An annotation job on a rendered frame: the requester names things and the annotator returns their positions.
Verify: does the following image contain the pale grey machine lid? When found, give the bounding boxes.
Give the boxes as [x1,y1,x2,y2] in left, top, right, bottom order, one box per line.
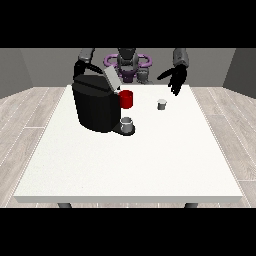
[102,65,122,91]

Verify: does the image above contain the grey robot trunk purple rings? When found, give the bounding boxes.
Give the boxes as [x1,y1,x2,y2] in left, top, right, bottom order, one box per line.
[103,48,155,86]

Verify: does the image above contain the black coffee machine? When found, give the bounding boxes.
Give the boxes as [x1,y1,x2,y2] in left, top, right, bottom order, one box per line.
[71,73,136,137]

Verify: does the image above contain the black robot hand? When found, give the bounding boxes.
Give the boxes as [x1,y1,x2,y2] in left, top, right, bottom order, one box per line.
[156,63,188,97]
[72,60,103,81]

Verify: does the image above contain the small grey cup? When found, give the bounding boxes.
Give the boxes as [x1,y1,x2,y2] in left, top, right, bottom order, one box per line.
[120,116,134,133]

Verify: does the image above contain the red pod holder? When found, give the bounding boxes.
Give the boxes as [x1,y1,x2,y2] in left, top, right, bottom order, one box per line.
[119,89,134,110]

